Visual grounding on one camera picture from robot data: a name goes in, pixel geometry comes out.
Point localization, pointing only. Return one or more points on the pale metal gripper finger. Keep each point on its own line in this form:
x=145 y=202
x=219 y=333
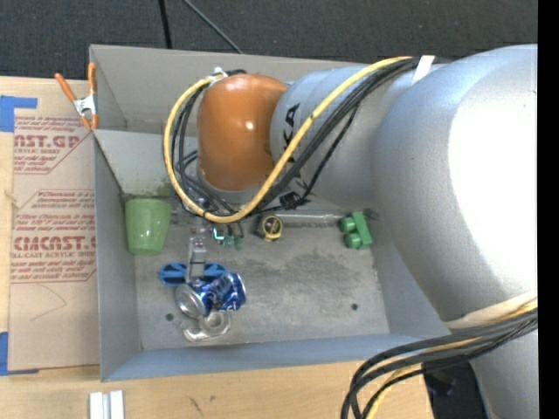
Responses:
x=201 y=262
x=193 y=264

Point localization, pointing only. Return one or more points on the crushed blue drink can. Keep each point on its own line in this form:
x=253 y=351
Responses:
x=222 y=293

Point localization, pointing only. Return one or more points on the green plastic cup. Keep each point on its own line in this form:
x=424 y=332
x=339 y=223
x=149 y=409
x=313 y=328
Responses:
x=146 y=227

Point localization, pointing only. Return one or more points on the black and yellow round thing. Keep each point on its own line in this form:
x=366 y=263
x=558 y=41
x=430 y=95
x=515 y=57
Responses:
x=271 y=227

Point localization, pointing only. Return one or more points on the grey metal bin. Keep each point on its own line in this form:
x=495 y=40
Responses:
x=305 y=286

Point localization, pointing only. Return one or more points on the brown cardboard board red print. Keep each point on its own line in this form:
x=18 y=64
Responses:
x=52 y=216

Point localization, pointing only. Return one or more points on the green toy building block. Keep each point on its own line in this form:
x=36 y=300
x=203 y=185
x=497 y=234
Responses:
x=356 y=230

